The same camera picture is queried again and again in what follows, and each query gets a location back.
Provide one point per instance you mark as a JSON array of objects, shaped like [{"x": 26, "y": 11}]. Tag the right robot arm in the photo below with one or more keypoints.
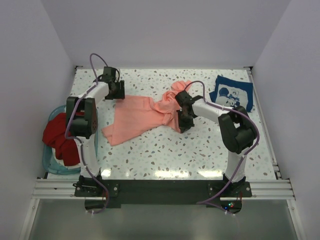
[{"x": 238, "y": 132}]

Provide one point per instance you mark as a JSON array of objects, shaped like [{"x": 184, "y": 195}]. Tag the folded blue printed t-shirt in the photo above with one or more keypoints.
[{"x": 232, "y": 93}]

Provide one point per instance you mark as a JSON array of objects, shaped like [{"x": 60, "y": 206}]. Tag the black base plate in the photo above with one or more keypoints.
[{"x": 116, "y": 193}]

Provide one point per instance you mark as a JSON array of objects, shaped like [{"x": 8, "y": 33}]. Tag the aluminium frame rail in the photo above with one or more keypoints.
[{"x": 260, "y": 189}]

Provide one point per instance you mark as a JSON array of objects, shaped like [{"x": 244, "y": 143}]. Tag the red t-shirt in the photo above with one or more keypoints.
[{"x": 54, "y": 136}]

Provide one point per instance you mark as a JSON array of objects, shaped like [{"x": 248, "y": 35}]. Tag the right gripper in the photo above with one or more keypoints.
[{"x": 184, "y": 126}]

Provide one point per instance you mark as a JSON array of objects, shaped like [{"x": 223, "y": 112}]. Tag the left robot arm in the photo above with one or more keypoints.
[{"x": 82, "y": 119}]

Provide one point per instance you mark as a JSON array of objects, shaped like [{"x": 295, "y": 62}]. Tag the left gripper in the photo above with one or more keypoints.
[{"x": 120, "y": 94}]

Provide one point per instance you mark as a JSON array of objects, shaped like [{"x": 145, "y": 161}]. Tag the salmon pink t-shirt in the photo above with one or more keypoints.
[{"x": 135, "y": 115}]

